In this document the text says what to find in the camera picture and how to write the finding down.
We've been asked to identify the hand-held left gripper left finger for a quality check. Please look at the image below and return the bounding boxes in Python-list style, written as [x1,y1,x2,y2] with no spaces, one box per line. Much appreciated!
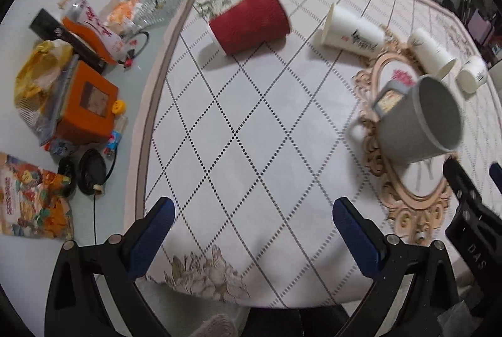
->
[44,197,176,337]

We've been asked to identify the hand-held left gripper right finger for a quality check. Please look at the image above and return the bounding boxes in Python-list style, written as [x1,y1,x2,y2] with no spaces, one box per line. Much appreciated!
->
[332,197,460,337]

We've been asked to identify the grey cup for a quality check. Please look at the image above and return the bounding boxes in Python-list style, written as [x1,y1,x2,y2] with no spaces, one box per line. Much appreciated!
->
[348,74,465,166]

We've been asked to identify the large white printed paper cup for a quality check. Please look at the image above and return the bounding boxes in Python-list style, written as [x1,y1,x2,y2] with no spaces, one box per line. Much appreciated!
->
[322,3,387,56]

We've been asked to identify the red ribbed paper cup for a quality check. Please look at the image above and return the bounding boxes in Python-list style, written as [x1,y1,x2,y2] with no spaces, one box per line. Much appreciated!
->
[208,0,291,56]

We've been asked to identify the gold ornate mirror tray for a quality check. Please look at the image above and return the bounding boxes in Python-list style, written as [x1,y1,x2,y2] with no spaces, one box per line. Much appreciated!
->
[351,27,464,244]

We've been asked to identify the black round headphones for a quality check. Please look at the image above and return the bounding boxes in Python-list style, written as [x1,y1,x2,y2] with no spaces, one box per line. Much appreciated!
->
[58,148,117,200]

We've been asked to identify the small grey picture box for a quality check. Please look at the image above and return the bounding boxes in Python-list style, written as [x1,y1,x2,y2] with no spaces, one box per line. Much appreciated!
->
[372,82,417,119]

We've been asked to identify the small bottle with yellow cap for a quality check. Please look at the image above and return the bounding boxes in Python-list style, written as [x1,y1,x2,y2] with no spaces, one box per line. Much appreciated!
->
[103,100,128,160]

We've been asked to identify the diamond pattern tablecloth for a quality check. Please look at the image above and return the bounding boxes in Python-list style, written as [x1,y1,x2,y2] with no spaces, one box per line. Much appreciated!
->
[133,0,502,310]

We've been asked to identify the colourful floral snack bag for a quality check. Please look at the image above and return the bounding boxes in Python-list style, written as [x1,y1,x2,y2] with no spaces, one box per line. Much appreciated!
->
[0,152,75,240]

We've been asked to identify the orange box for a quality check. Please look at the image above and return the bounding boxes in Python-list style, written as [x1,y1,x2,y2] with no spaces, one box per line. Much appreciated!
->
[54,61,119,144]

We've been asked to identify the pink suitcase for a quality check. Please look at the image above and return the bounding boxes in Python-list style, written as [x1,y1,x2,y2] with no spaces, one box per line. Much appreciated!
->
[468,8,498,48]

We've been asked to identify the grey folder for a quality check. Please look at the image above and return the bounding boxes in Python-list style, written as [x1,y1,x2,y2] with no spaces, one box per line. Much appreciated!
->
[37,55,81,146]

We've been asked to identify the yellow plastic bag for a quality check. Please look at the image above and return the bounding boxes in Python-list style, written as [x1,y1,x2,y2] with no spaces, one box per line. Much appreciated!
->
[14,40,75,126]

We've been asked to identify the orange and white packet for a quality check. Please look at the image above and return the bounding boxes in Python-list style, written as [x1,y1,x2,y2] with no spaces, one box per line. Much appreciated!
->
[61,0,134,66]

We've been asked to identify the orange snack packet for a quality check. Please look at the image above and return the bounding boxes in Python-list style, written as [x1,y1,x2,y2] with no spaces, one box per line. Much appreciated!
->
[105,0,142,37]

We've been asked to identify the clear glass dish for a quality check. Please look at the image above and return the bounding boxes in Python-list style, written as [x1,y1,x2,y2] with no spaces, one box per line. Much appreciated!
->
[135,0,188,29]

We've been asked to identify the black rectangular box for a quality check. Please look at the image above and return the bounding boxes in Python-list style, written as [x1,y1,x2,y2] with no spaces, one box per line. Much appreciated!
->
[29,8,107,73]

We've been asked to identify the black cable with red clip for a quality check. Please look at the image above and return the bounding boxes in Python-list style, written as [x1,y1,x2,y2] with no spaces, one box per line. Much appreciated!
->
[121,30,151,68]

